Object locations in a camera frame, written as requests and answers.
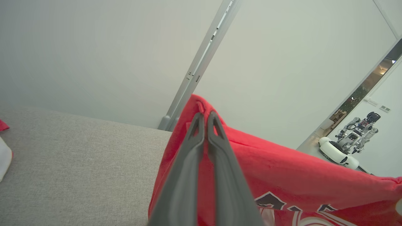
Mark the grey partition post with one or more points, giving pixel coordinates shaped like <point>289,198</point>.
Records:
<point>164,123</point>
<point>201,70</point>

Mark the red basketball jersey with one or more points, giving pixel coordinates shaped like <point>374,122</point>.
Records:
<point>282,169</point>

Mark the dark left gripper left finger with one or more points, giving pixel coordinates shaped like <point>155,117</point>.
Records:
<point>182,175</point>

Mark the grey fabric sofa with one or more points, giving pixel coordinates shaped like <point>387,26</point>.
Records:
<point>78,172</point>

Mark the white wall switch plate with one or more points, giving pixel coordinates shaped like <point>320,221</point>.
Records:
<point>385,109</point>

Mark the red shorts with white stripe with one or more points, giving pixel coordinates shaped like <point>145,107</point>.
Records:
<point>3,157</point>

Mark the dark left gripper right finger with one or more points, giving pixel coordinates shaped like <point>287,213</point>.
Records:
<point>229,182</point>

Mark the white grey background robot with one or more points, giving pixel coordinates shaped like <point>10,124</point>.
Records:
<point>340,153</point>

